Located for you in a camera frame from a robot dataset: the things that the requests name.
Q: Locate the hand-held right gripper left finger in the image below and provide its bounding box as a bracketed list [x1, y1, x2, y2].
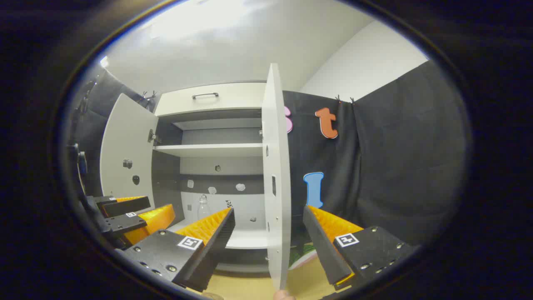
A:
[121, 207, 236, 292]

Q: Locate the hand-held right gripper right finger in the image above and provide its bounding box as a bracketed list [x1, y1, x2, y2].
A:
[303, 205, 417, 291]

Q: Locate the white cabinet door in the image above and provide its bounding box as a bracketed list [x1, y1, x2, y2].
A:
[262, 63, 292, 291]
[100, 92, 159, 209]

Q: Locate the white and grey cabinet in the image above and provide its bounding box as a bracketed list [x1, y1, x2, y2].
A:
[151, 82, 269, 273]

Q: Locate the white cabinet shelf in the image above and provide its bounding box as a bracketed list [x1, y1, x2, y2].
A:
[154, 143, 264, 158]

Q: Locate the white cabinet drawer front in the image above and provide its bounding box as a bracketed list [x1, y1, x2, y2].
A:
[154, 82, 267, 118]

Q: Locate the watermelon slice toy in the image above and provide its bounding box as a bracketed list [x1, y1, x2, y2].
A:
[289, 243, 318, 270]

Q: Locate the black backdrop cloth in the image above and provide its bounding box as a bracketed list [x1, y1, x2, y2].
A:
[69, 60, 471, 250]

